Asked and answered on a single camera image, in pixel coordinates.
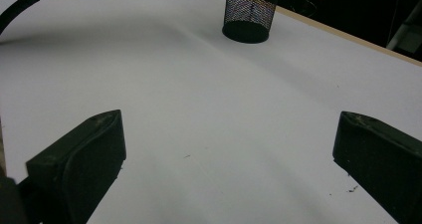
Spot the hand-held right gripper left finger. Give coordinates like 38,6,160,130
25,109,127,224

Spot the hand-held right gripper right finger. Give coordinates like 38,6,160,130
331,111,422,224

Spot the black mesh pen cup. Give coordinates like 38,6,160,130
221,0,283,45

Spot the wooden table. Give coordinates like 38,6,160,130
0,0,422,68

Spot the desk with white legs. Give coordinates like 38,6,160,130
385,0,422,54

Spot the white table cover board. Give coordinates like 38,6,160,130
0,0,422,224

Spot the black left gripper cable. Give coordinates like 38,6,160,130
0,0,65,36

